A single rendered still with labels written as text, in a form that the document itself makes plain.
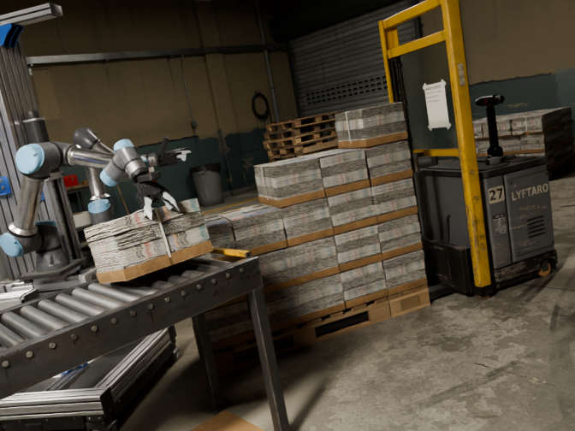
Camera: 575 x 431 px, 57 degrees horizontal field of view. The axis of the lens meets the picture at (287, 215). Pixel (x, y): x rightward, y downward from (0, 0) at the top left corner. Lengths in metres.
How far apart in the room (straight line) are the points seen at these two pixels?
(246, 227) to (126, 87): 7.39
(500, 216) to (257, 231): 1.54
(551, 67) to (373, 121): 6.07
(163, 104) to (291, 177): 7.53
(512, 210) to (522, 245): 0.24
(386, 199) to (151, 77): 7.63
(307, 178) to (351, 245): 0.49
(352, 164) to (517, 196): 1.10
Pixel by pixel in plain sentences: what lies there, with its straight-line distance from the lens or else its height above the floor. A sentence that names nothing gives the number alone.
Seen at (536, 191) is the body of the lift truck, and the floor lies 0.58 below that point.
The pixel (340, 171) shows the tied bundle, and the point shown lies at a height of 0.96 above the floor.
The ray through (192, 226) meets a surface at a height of 0.96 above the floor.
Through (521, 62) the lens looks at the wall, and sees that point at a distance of 9.20.
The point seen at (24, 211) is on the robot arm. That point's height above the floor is 1.12.
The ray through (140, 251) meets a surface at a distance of 2.01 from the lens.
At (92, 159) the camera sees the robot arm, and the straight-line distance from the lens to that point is 2.38.
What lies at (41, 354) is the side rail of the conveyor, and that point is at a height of 0.76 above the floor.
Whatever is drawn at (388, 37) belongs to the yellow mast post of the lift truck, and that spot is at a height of 1.74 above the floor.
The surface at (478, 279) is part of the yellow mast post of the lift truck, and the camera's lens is 3.48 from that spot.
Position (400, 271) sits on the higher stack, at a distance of 3.35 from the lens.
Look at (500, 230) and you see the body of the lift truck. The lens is 3.56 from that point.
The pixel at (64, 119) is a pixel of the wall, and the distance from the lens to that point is 9.57.
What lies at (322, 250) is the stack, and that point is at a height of 0.53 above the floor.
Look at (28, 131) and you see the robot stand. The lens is 2.95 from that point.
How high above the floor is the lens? 1.30
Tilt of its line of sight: 10 degrees down
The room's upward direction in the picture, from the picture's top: 10 degrees counter-clockwise
